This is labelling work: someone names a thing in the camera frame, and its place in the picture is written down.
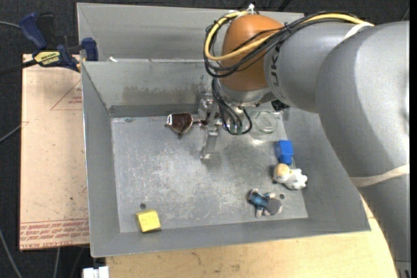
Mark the clear glass cup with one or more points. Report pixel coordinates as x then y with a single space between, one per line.
265 127

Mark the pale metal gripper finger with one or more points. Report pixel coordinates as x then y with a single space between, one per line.
213 143
205 148

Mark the brown cardboard board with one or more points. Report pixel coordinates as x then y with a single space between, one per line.
52 156

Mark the grey metal bin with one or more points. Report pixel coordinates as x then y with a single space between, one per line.
163 172

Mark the yellow sponge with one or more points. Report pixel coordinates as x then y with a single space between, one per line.
148 221

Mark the white toy animal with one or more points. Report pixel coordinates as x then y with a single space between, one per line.
291 177

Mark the brown heart-shaped sunglasses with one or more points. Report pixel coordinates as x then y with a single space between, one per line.
181 122

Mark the black cylinder on white bracket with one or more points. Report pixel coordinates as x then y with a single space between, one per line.
279 105

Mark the blue and grey toy figure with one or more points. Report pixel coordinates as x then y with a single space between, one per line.
264 202

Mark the blue block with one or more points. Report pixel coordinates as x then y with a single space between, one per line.
284 150

